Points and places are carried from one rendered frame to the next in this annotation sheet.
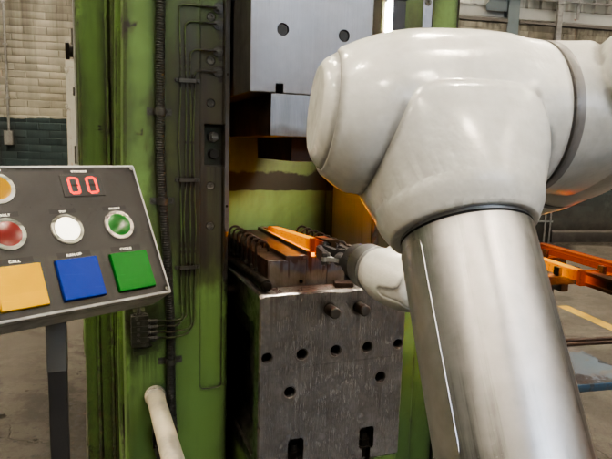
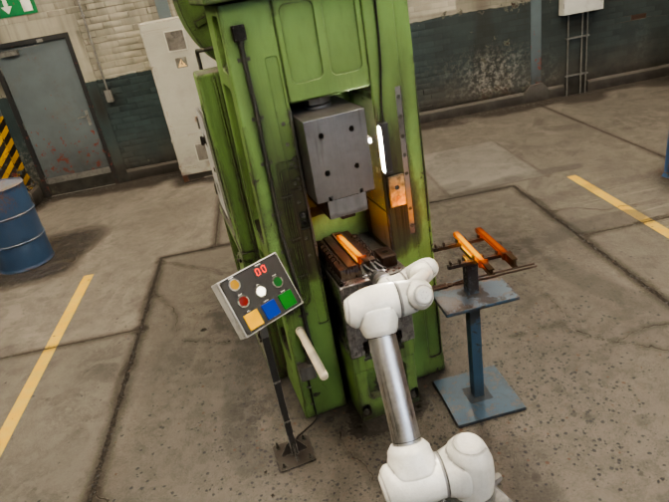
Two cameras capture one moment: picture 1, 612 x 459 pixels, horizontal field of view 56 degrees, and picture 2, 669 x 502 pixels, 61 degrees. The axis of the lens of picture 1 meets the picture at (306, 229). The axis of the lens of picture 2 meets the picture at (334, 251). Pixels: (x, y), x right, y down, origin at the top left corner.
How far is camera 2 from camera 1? 167 cm
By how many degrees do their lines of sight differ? 19
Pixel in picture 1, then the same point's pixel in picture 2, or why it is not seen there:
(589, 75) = (404, 299)
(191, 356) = (312, 311)
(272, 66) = (326, 190)
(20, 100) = (109, 62)
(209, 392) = (324, 325)
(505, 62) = (383, 303)
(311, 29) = (340, 168)
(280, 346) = not seen: hidden behind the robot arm
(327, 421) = not seen: hidden behind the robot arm
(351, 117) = (351, 321)
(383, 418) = (405, 325)
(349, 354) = not seen: hidden behind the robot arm
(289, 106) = (336, 204)
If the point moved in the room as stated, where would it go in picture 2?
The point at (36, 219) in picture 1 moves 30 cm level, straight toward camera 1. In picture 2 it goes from (250, 291) to (269, 322)
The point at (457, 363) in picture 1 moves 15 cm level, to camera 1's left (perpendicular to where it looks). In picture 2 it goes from (378, 367) to (335, 372)
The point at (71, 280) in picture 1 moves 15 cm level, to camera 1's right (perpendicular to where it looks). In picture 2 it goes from (268, 311) to (300, 308)
